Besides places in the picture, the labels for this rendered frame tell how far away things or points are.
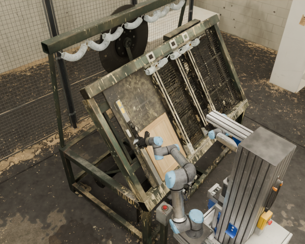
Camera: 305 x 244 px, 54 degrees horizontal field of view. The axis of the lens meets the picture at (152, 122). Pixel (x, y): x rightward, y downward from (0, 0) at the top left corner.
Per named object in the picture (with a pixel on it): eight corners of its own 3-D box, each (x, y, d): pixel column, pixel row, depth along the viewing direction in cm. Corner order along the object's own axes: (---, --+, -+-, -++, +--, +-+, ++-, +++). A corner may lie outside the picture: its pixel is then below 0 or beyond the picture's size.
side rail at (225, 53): (236, 101, 416) (243, 100, 407) (206, 27, 386) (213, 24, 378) (239, 99, 420) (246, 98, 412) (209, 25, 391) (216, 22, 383)
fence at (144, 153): (157, 185, 299) (160, 185, 296) (113, 102, 273) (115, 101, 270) (160, 182, 302) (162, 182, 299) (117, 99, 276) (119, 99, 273)
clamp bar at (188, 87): (204, 137, 353) (220, 136, 335) (161, 44, 321) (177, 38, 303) (208, 133, 359) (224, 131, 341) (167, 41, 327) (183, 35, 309)
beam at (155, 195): (142, 211, 291) (149, 212, 283) (136, 201, 288) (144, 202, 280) (242, 106, 424) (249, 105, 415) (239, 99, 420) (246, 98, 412)
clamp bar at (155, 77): (186, 155, 330) (203, 155, 312) (139, 57, 298) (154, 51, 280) (190, 150, 336) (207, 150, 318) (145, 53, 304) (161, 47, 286)
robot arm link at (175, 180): (192, 232, 229) (188, 172, 208) (174, 238, 225) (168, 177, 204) (186, 222, 239) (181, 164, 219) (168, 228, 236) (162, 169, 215)
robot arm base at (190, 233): (206, 230, 243) (208, 224, 237) (194, 242, 235) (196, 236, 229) (193, 218, 252) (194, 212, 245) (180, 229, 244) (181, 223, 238)
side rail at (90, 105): (137, 201, 288) (144, 202, 280) (81, 101, 259) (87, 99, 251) (141, 197, 292) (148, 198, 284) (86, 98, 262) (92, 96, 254)
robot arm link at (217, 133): (247, 167, 225) (207, 139, 263) (258, 162, 229) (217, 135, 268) (248, 155, 219) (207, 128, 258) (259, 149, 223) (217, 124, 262)
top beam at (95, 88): (84, 100, 254) (90, 99, 247) (78, 90, 251) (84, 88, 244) (213, 23, 387) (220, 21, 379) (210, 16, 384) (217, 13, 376)
